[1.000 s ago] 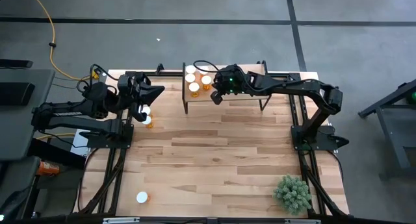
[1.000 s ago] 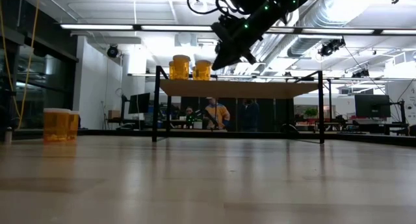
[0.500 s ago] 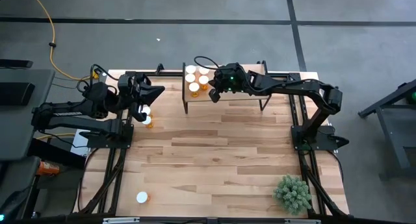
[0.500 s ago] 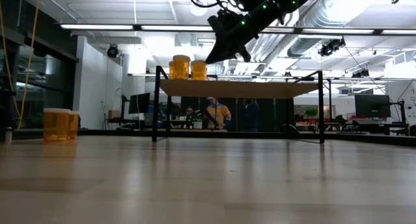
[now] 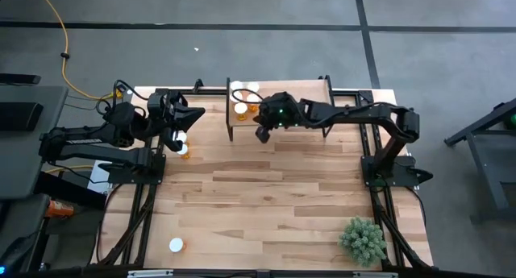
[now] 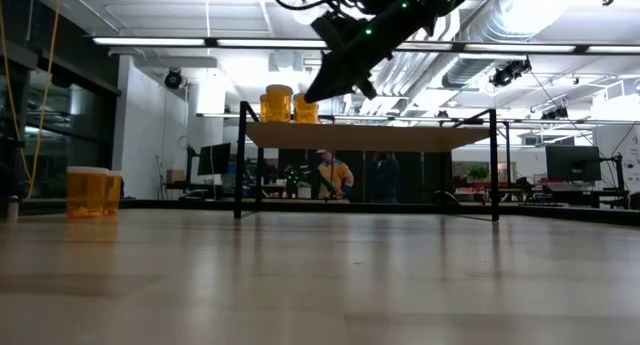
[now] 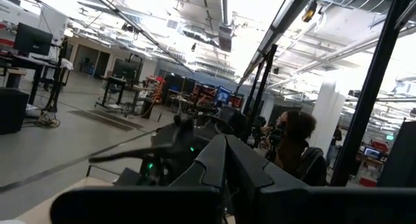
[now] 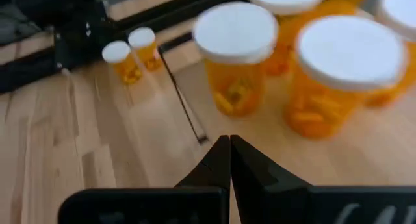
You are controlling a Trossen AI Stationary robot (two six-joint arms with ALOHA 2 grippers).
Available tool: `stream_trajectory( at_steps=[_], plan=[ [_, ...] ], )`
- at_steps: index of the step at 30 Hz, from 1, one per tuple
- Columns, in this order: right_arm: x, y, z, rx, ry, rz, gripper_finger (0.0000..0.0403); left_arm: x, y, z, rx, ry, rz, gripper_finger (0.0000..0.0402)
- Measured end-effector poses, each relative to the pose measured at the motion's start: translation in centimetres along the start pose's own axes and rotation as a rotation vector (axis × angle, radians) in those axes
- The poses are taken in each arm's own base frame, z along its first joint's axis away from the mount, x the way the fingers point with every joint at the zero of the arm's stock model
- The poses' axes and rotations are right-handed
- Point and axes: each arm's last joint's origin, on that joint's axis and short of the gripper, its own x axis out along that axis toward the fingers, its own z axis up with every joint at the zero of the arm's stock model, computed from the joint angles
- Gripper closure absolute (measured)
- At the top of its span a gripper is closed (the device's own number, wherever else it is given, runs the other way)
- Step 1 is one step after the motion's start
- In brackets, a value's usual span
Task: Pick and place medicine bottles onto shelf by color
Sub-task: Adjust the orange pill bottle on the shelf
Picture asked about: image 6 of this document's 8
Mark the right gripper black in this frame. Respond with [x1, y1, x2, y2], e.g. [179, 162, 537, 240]
[304, 4, 436, 105]

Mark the amber medicine bottle pink label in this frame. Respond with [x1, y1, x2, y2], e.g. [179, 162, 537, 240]
[104, 170, 123, 217]

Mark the wooden shelf with black legs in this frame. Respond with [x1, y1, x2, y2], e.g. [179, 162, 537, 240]
[233, 100, 511, 222]

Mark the white LED light bar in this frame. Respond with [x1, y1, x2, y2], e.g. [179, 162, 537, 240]
[587, 44, 640, 55]
[217, 38, 329, 49]
[464, 43, 576, 54]
[397, 42, 462, 53]
[92, 36, 206, 47]

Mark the person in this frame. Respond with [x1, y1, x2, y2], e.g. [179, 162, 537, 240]
[372, 152, 401, 204]
[316, 149, 355, 201]

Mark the green potted plant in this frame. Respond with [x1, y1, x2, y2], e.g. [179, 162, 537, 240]
[467, 165, 491, 184]

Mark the black track light cluster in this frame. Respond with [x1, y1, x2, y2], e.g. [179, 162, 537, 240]
[489, 58, 533, 89]

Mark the large black computer monitor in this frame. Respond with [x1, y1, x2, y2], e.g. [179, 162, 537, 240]
[544, 144, 603, 183]

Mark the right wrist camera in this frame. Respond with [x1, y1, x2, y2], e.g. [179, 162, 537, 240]
[310, 10, 354, 51]

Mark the black metal rig frame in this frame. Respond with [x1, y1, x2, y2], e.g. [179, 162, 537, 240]
[0, 34, 640, 227]

